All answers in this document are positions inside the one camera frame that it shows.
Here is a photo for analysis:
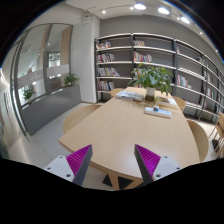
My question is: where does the wooden chair far left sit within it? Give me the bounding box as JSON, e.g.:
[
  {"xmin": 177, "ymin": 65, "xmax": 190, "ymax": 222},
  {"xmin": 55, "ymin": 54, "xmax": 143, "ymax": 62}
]
[{"xmin": 110, "ymin": 88, "xmax": 124, "ymax": 97}]

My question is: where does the small plant on cabinet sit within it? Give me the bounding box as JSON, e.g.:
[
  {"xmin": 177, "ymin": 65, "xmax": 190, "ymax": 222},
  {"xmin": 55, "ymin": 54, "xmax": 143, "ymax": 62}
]
[{"xmin": 64, "ymin": 73, "xmax": 79, "ymax": 86}]

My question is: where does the small plant left cabinet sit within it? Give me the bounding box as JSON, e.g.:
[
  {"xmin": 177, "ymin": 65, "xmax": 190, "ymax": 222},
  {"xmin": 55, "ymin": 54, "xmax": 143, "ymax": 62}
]
[{"xmin": 23, "ymin": 89, "xmax": 35, "ymax": 102}]

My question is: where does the wooden chair right edge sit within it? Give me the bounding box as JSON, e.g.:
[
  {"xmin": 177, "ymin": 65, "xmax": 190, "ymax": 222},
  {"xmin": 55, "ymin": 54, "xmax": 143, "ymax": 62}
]
[{"xmin": 213, "ymin": 113, "xmax": 224, "ymax": 158}]

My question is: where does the grey planter cabinet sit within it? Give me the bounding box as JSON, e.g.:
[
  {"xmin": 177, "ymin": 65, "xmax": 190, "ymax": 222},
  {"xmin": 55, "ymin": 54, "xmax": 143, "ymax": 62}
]
[{"xmin": 21, "ymin": 85, "xmax": 81, "ymax": 135}]

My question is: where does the stack of magazines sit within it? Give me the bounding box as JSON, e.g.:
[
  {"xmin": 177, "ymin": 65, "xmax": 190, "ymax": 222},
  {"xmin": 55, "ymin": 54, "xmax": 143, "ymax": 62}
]
[{"xmin": 115, "ymin": 91, "xmax": 143, "ymax": 101}]

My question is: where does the potted green plant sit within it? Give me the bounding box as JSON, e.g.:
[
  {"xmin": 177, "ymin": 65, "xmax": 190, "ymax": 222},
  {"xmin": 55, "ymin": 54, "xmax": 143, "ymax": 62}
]
[{"xmin": 129, "ymin": 63, "xmax": 173, "ymax": 101}]

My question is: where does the wooden chair right near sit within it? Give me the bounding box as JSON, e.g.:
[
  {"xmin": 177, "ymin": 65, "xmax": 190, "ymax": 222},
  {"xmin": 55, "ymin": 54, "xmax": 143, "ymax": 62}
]
[{"xmin": 188, "ymin": 120, "xmax": 209, "ymax": 162}]

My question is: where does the wooden chair far right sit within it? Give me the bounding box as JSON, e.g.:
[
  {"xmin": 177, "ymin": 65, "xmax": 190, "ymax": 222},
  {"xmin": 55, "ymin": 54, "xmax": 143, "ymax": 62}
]
[{"xmin": 173, "ymin": 96, "xmax": 186, "ymax": 111}]

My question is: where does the book on table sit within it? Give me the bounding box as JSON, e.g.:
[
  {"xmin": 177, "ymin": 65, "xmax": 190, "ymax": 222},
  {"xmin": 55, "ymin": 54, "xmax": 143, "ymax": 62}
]
[{"xmin": 155, "ymin": 96, "xmax": 177, "ymax": 109}]

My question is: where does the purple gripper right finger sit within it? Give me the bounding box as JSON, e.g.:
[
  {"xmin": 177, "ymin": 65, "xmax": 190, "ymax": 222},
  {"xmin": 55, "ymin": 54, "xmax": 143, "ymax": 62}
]
[{"xmin": 134, "ymin": 145, "xmax": 161, "ymax": 185}]

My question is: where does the large grey bookshelf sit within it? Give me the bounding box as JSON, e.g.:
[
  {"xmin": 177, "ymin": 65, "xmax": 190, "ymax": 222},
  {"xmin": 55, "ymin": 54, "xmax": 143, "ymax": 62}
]
[{"xmin": 94, "ymin": 33, "xmax": 224, "ymax": 123}]

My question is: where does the wooden chair left near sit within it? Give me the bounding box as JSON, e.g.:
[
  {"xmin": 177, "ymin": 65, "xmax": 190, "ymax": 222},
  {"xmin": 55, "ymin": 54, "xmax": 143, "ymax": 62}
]
[{"xmin": 63, "ymin": 104, "xmax": 100, "ymax": 133}]

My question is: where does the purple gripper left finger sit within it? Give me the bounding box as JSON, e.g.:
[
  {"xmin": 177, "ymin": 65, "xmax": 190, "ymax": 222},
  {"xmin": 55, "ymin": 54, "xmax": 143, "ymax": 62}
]
[{"xmin": 66, "ymin": 145, "xmax": 93, "ymax": 186}]

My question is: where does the wooden chair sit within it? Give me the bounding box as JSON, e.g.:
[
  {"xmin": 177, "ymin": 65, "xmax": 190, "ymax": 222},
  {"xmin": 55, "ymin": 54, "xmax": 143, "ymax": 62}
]
[
  {"xmin": 63, "ymin": 104, "xmax": 100, "ymax": 133},
  {"xmin": 188, "ymin": 120, "xmax": 209, "ymax": 162},
  {"xmin": 110, "ymin": 88, "xmax": 124, "ymax": 97},
  {"xmin": 173, "ymin": 96, "xmax": 186, "ymax": 111}
]

